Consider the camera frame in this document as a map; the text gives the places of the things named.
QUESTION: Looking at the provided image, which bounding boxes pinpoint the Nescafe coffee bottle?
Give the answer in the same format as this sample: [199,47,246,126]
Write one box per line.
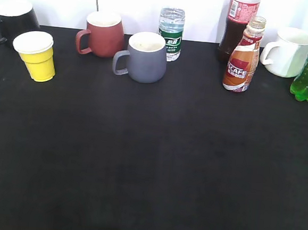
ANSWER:
[222,16,267,92]

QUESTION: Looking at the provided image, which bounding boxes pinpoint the yellow paper cup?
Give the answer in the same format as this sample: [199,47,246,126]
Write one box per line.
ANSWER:
[13,31,55,82]

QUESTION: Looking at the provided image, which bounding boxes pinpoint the grey ceramic mug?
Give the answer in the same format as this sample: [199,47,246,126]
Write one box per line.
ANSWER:
[112,32,167,83]

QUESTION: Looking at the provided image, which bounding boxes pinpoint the clear water bottle green label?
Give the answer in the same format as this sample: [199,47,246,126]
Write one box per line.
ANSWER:
[159,0,186,62]

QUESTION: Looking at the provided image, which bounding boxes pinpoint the red-brown ceramic mug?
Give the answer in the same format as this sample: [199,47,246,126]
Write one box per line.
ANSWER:
[75,11,124,58]

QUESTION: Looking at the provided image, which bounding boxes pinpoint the dark tea bottle red label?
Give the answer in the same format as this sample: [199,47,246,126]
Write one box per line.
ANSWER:
[218,0,261,62]

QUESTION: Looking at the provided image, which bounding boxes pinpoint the white ceramic mug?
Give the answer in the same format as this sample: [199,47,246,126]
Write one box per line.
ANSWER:
[260,27,308,78]

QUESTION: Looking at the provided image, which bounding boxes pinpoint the black ceramic mug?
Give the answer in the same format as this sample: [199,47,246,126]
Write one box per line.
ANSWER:
[0,0,40,47]

